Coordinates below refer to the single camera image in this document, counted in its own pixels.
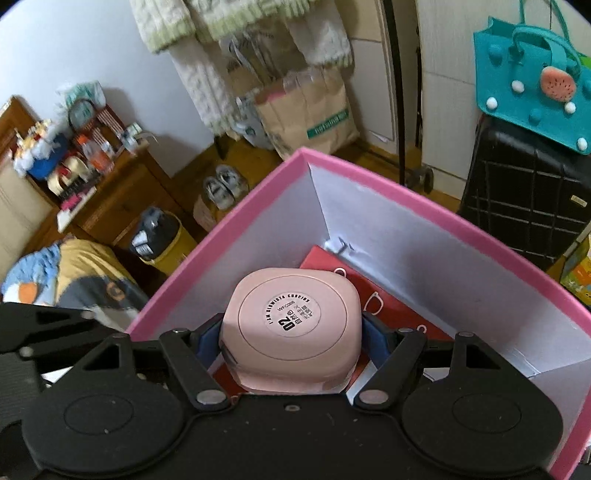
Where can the teal felt handbag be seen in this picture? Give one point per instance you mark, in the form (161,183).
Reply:
(531,83)

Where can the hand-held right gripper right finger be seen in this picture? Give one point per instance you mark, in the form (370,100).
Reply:
(376,341)

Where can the round desk clock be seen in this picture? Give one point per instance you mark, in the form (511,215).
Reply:
(82,115)

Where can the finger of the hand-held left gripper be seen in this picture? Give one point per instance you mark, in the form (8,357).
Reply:
(55,332)

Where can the printed blanket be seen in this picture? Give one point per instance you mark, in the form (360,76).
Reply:
(69,277)

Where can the pink cardboard box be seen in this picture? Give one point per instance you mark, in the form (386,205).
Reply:
(415,240)

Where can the wooden cabinet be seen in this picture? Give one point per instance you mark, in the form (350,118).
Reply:
(129,194)

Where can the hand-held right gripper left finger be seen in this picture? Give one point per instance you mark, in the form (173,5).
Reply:
(208,344)

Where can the orange capped bottle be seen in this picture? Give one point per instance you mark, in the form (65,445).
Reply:
(94,154)

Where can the large brown paper bag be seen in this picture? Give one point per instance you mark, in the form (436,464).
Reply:
(309,115)

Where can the colourful printed carton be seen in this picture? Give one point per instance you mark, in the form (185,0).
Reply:
(577,272)

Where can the beige wardrobe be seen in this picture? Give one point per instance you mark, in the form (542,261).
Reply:
(452,69)

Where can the blue bowl with flowers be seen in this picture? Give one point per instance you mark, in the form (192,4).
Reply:
(41,154)

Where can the pink rounded square container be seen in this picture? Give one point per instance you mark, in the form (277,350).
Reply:
(291,330)

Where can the cream fleece robe green trim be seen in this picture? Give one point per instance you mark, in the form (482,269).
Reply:
(221,55)

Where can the white bag with green print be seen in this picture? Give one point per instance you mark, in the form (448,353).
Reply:
(251,122)

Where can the red flat box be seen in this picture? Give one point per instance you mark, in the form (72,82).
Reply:
(397,304)

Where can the black suitcase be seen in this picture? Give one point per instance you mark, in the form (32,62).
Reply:
(521,194)

